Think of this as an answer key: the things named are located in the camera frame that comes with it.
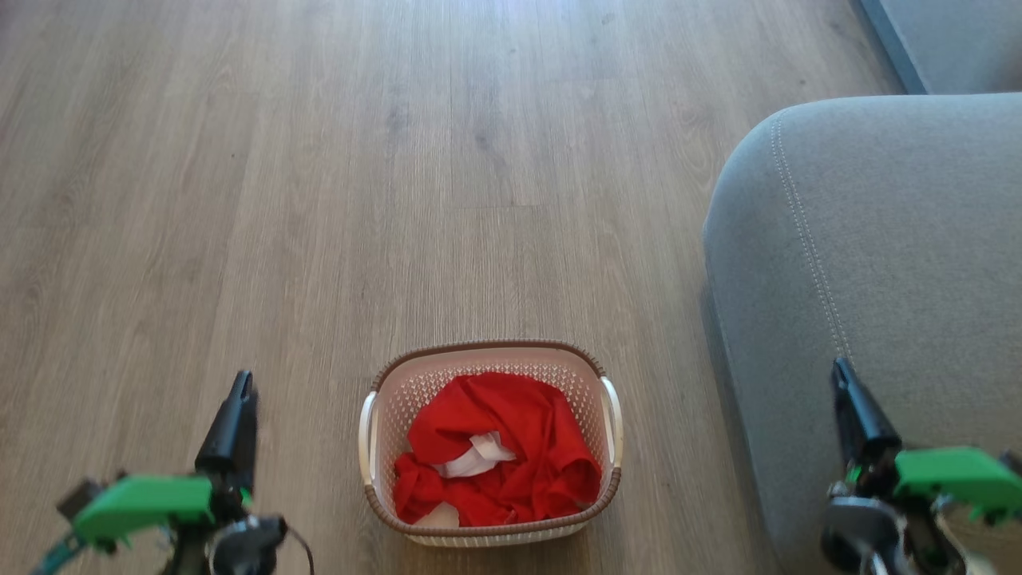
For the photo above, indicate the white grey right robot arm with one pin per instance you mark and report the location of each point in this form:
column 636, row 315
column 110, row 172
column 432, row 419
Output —
column 858, row 531

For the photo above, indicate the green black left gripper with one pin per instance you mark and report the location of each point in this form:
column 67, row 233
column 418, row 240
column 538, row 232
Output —
column 144, row 499

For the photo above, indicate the white plastic laundry basket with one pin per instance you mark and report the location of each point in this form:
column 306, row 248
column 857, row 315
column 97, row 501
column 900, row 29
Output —
column 415, row 383

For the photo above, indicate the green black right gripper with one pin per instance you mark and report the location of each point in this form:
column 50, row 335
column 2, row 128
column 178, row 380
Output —
column 958, row 475

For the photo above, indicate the grey fabric sofa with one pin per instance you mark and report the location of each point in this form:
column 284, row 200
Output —
column 894, row 255

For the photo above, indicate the grey fabric sofa seat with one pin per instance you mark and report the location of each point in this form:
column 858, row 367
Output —
column 958, row 40

